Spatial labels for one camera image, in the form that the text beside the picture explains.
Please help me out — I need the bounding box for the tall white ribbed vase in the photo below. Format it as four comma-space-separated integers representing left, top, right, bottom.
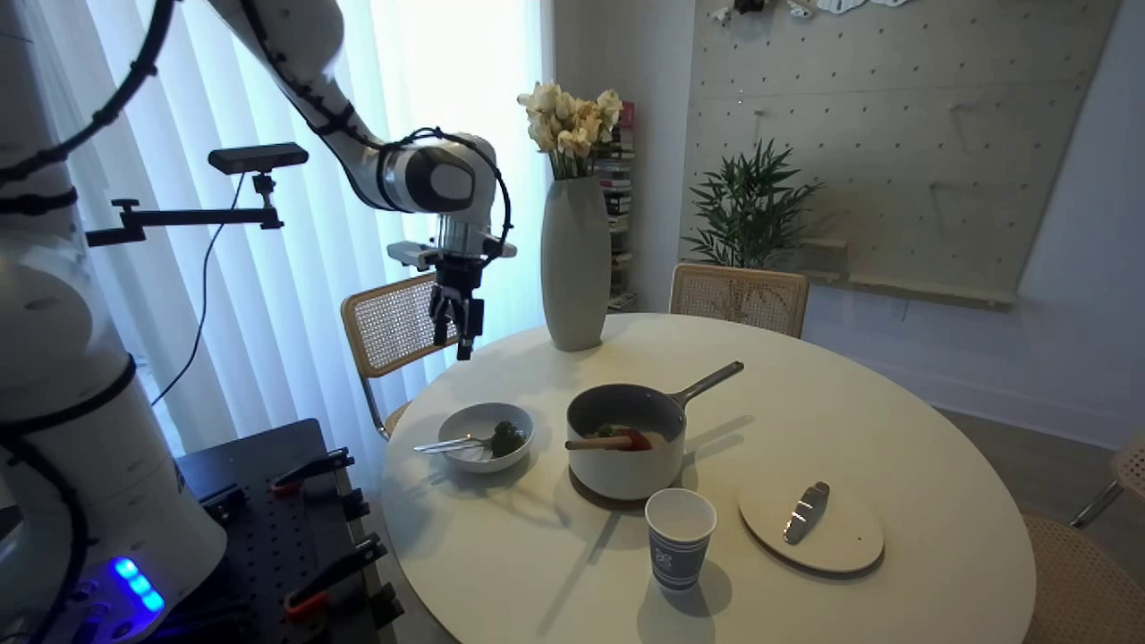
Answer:
541, 175, 610, 351

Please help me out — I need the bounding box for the round pot lid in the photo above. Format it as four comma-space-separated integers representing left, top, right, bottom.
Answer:
737, 480, 888, 577

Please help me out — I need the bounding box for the green broccoli floret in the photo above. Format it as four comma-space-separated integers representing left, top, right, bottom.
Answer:
485, 423, 524, 459

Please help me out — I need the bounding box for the cream flower bouquet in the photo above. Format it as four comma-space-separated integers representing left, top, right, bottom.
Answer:
514, 83, 623, 178

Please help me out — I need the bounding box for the black camera on mount arm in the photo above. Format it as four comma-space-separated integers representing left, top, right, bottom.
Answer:
87, 144, 308, 245

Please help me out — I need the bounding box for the white saucepan with handle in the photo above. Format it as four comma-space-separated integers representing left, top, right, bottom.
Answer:
564, 362, 739, 504

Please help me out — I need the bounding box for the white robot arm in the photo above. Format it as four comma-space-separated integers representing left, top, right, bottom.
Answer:
0, 0, 512, 644

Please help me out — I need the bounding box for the black equipment cart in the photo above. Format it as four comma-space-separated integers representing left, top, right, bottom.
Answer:
147, 418, 404, 644

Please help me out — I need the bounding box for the rattan dining chair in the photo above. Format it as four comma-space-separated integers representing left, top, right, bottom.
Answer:
669, 263, 807, 337

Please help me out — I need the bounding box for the blue and white paper cup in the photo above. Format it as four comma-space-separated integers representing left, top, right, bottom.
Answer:
644, 485, 718, 591

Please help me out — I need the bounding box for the white ceramic bowl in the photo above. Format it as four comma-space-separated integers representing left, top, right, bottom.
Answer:
436, 400, 534, 471

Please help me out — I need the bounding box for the silver metal spoon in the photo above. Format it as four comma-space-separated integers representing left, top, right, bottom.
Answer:
425, 431, 490, 450

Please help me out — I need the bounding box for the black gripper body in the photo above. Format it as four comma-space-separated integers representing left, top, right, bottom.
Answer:
429, 255, 483, 337

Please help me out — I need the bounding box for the potted green plant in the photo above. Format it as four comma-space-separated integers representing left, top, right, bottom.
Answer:
683, 144, 814, 267

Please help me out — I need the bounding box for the wooden spatula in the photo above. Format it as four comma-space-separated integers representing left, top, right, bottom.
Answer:
564, 429, 651, 450

